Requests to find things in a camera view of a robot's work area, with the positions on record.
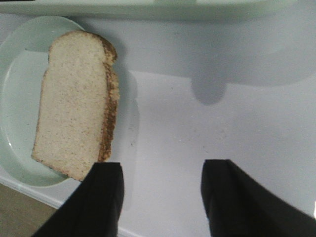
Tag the bread slice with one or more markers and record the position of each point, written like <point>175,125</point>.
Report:
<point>78,104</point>

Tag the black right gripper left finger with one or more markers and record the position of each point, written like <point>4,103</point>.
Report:
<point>93,209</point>

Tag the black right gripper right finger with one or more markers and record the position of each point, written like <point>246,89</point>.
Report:
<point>238,206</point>

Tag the mint green round plate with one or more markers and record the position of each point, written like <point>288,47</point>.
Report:
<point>23,61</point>

